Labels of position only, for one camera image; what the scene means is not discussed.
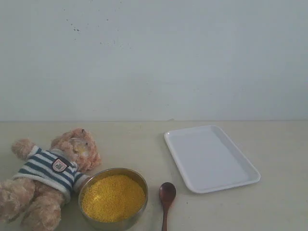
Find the steel bowl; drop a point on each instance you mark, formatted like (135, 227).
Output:
(122, 225)

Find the tan teddy bear striped sweater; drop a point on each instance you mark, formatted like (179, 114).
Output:
(47, 179)

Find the white plastic tray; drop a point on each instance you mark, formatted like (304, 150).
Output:
(208, 160)

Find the dark wooden spoon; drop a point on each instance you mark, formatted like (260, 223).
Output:
(167, 194)

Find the yellow millet grains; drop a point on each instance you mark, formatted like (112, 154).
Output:
(113, 199)

